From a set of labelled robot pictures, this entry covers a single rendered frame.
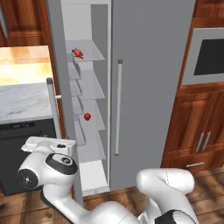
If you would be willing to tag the grey closed fridge door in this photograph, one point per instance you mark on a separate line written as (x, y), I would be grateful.
(148, 87)

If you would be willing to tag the white fridge shelf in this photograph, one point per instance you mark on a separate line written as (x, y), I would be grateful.
(90, 50)
(93, 147)
(92, 86)
(94, 112)

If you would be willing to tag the brown wooden wall cupboard door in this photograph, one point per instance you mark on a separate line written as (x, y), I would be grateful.
(26, 20)

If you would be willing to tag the small red round fruit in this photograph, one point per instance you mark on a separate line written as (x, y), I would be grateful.
(87, 116)

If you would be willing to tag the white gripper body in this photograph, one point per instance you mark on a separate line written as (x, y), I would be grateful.
(38, 142)

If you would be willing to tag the white fridge bottom drawer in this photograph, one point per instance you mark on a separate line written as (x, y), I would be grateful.
(93, 176)

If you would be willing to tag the grey built-in oven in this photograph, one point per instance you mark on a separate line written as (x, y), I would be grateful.
(204, 55)

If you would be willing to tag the black dishwasher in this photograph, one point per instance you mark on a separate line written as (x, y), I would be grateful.
(14, 140)

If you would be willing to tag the brown wooden drawer front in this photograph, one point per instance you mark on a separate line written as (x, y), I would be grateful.
(175, 162)

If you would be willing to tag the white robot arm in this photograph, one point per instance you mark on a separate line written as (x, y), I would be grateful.
(55, 186)

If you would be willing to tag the grey open fridge door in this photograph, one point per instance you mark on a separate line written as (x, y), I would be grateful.
(59, 58)

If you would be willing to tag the brown wooden cupboard above oven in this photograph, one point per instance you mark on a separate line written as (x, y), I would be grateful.
(210, 11)

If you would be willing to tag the white fridge interior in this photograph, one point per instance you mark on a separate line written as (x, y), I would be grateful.
(99, 29)

